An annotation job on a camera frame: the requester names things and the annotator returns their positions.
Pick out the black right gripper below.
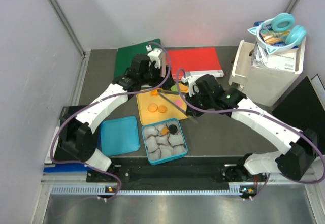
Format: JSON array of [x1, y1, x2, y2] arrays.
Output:
[[185, 88, 213, 119]]

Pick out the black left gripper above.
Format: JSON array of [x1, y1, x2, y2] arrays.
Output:
[[139, 62, 174, 90]]

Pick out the metal kitchen tongs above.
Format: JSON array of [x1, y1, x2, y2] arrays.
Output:
[[156, 88, 198, 124]]

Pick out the yellow plastic tray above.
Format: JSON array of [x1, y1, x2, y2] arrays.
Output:
[[136, 89, 188, 125]]

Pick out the black round cookie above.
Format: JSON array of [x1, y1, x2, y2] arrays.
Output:
[[168, 124, 178, 134]]

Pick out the orange scalloped cookie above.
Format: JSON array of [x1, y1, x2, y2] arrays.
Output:
[[160, 127, 169, 136]]

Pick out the teal tin lid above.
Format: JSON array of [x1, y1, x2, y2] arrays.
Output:
[[99, 116, 140, 156]]

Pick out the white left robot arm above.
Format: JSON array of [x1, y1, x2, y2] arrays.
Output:
[[54, 47, 175, 182]]

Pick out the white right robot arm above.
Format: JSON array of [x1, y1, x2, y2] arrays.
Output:
[[181, 74, 317, 181]]

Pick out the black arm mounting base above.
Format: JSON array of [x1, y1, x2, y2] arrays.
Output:
[[108, 156, 266, 183]]

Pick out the orange fish-shaped cookie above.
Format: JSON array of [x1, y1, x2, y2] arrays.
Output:
[[150, 89, 158, 96]]

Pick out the orange round cookie top right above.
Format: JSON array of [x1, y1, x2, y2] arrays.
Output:
[[179, 84, 188, 93]]

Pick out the orange round cookie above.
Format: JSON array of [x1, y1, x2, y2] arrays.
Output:
[[147, 103, 158, 112], [179, 84, 188, 93]]

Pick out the pink round cookie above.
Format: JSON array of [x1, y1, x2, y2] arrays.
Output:
[[173, 99, 184, 108]]

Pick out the orange round cookie lower left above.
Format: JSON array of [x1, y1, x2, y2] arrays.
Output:
[[147, 103, 158, 112]]

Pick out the green round cookie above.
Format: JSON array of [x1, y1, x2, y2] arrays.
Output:
[[171, 85, 178, 91]]

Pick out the orange flower cookie lower right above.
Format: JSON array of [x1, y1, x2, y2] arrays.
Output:
[[158, 105, 167, 113]]

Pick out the red folder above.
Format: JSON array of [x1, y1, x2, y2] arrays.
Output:
[[168, 47, 224, 80]]

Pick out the white storage cabinet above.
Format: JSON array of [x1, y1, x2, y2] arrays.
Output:
[[229, 40, 306, 107]]

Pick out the teal cookie tin box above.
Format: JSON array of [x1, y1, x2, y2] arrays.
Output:
[[142, 118, 188, 165]]

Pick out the teal cat-ear headphones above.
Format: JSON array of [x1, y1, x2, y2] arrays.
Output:
[[247, 13, 307, 55]]

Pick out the black binder at right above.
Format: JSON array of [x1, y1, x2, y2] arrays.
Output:
[[272, 76, 324, 144]]

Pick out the black notebook at left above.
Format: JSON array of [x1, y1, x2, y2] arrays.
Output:
[[44, 106, 84, 167]]

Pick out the blue folder at left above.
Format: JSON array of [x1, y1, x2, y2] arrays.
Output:
[[43, 163, 88, 173]]

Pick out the green ring binder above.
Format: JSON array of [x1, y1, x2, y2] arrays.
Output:
[[114, 39, 161, 78]]

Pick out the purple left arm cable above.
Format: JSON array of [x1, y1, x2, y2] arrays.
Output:
[[49, 42, 172, 164]]

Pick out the white cable duct rail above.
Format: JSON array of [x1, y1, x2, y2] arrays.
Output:
[[51, 185, 253, 196]]

